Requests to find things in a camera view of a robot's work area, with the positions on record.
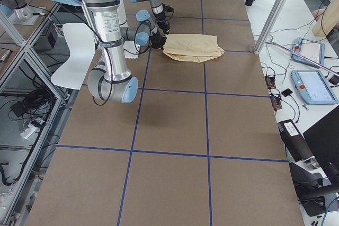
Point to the near blue teach pendant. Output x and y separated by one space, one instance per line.
313 88

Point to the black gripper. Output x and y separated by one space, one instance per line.
162 21
158 39

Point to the white chair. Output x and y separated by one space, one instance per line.
81 45

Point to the white power strip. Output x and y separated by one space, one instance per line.
31 128

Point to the far blue teach pendant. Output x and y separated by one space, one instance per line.
311 49

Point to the orange circuit board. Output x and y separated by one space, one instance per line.
270 82

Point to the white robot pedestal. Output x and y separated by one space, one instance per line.
131 50

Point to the cream long-sleeve graphic shirt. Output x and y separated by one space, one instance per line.
192 47

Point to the blue teach pendant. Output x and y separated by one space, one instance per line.
313 88
311 49

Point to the aluminium frame post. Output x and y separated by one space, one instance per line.
272 17

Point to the black monitor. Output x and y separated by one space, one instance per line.
314 192

